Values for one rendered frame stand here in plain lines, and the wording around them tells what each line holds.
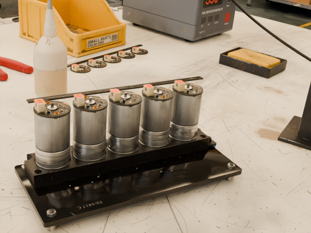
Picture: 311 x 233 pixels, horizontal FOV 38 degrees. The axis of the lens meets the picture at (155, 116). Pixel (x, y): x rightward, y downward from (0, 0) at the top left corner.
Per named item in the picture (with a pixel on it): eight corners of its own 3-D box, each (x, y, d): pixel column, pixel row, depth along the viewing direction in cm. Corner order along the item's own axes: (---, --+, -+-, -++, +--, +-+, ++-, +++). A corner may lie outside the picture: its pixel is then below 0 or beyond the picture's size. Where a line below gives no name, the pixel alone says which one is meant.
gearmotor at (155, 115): (172, 153, 37) (179, 95, 35) (146, 159, 36) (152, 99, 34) (158, 139, 39) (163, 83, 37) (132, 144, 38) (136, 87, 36)
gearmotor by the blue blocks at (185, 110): (201, 146, 38) (209, 90, 36) (176, 152, 37) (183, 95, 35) (184, 133, 40) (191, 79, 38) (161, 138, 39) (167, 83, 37)
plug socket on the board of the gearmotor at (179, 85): (187, 90, 36) (188, 82, 36) (177, 92, 36) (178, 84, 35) (181, 87, 37) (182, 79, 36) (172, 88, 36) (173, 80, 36)
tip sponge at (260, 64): (285, 69, 62) (288, 58, 62) (268, 78, 58) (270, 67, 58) (237, 55, 66) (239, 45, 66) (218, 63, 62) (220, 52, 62)
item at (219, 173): (190, 140, 42) (192, 129, 41) (240, 181, 36) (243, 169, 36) (14, 178, 34) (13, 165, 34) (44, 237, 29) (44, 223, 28)
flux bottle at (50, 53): (66, 87, 50) (66, -4, 46) (67, 99, 48) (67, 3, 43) (34, 86, 50) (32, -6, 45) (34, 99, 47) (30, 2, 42)
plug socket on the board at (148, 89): (156, 95, 35) (157, 87, 35) (146, 96, 34) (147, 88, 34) (151, 91, 35) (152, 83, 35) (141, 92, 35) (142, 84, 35)
